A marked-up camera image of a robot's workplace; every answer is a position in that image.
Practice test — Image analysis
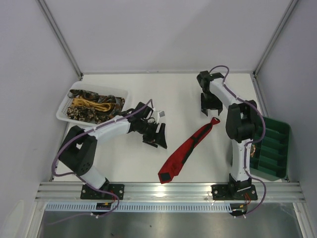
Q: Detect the red necktie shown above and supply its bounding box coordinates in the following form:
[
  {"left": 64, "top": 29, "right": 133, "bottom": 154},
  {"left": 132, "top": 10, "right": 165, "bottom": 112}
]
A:
[{"left": 158, "top": 117, "right": 220, "bottom": 184}]

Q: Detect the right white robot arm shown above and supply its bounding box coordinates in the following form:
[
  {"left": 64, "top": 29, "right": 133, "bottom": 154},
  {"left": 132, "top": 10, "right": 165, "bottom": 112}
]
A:
[{"left": 197, "top": 71, "right": 258, "bottom": 198}]

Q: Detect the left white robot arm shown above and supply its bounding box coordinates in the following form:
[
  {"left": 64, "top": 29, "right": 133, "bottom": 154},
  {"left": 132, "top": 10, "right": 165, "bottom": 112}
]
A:
[{"left": 56, "top": 102, "right": 167, "bottom": 194}]

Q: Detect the dark multicolour patterned tie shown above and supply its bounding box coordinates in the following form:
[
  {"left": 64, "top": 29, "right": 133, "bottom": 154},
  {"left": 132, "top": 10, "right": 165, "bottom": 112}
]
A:
[{"left": 67, "top": 89, "right": 125, "bottom": 119}]

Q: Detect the rolled patterned tie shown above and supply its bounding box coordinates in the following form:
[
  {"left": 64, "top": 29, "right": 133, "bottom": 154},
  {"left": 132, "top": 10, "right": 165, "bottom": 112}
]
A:
[{"left": 250, "top": 144, "right": 256, "bottom": 157}]

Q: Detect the brown floral tie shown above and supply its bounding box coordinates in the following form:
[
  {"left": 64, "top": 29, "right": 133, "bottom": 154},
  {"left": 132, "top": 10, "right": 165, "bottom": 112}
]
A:
[{"left": 66, "top": 106, "right": 110, "bottom": 124}]

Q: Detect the green divided organizer tray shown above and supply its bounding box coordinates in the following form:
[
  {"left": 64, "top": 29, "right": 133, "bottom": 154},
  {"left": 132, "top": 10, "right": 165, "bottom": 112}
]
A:
[{"left": 230, "top": 115, "right": 291, "bottom": 181}]

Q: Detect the yellow patterned tie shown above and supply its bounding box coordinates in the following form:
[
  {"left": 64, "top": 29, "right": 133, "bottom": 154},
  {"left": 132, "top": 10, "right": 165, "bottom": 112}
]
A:
[{"left": 71, "top": 98, "right": 115, "bottom": 112}]

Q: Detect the white plastic basket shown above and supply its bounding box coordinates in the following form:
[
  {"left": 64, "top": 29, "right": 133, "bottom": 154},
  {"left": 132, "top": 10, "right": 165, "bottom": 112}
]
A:
[{"left": 56, "top": 81, "right": 130, "bottom": 126}]

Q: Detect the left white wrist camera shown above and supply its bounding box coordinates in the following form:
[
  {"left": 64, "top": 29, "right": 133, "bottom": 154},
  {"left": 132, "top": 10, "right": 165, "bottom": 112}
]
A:
[{"left": 153, "top": 111, "right": 165, "bottom": 123}]

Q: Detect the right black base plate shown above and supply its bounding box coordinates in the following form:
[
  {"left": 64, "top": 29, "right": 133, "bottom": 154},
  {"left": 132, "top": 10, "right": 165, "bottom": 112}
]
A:
[{"left": 211, "top": 183, "right": 258, "bottom": 201}]

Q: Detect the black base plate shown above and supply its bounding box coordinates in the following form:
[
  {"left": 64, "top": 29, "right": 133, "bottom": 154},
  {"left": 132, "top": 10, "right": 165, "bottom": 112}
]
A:
[
  {"left": 211, "top": 183, "right": 258, "bottom": 201},
  {"left": 80, "top": 182, "right": 125, "bottom": 200}
]

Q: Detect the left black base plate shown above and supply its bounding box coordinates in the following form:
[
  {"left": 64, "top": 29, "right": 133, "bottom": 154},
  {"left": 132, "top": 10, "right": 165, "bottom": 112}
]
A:
[{"left": 80, "top": 182, "right": 125, "bottom": 200}]

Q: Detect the aluminium mounting rail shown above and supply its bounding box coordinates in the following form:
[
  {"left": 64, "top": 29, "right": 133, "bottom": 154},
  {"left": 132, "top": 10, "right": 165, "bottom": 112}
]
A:
[{"left": 35, "top": 181, "right": 306, "bottom": 203}]

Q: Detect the white slotted cable duct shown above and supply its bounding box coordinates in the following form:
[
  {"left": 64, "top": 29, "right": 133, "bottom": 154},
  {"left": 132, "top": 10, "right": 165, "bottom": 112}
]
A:
[{"left": 45, "top": 202, "right": 232, "bottom": 213}]

